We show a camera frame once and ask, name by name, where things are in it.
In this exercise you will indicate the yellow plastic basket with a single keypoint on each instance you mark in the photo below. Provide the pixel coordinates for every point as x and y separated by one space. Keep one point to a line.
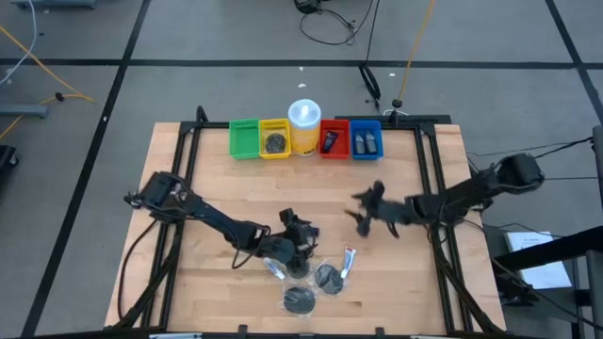
263 141

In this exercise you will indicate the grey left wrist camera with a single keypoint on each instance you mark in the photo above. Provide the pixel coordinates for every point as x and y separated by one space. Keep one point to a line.
287 216

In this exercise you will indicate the grey floor rail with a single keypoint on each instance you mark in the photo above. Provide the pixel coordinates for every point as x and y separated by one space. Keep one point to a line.
52 3

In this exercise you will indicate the yellow wipes canister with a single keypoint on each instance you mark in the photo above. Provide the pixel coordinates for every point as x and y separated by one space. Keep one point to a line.
304 122

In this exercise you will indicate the green plastic basket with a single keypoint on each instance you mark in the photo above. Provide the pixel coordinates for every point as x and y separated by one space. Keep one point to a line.
244 139

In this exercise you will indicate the black side stand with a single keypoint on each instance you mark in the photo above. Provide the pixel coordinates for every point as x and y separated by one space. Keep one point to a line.
565 247

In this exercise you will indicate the grey post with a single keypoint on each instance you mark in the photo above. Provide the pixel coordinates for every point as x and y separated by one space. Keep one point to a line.
598 165

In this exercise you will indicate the black table frame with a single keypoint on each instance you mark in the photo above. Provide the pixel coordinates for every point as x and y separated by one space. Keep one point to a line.
212 125

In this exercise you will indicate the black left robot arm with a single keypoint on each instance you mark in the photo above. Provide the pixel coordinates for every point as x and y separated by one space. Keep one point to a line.
221 226

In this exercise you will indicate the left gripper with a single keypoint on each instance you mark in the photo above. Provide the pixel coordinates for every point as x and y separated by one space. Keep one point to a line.
301 240

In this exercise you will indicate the black floor device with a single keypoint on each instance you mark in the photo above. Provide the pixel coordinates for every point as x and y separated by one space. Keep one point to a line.
307 4

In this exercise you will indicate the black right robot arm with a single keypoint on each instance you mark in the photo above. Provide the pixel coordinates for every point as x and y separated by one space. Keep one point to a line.
471 190

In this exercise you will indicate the bagged black round item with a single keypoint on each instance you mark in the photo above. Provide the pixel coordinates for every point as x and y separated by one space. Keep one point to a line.
275 143
298 300
299 274
328 279

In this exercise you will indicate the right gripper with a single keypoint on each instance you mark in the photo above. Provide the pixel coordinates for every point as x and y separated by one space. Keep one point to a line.
391 211

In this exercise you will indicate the red plastic basket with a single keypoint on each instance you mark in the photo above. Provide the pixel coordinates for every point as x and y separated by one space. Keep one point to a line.
343 141

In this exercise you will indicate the small white barcode tube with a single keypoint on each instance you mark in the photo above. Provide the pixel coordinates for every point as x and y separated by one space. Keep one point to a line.
273 268

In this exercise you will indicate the grey floor bar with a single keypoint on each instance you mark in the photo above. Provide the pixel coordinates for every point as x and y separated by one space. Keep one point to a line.
23 111

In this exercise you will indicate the blue plastic basket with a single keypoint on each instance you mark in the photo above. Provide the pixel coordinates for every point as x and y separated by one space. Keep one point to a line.
366 124

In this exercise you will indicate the white paper sheets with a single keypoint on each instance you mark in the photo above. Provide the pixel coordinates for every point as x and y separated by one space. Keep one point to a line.
546 278

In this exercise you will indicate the black floor object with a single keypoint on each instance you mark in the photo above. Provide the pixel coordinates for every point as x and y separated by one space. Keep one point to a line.
7 157

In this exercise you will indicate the dark blue tube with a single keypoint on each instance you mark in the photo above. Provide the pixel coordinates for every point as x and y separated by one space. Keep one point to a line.
330 141

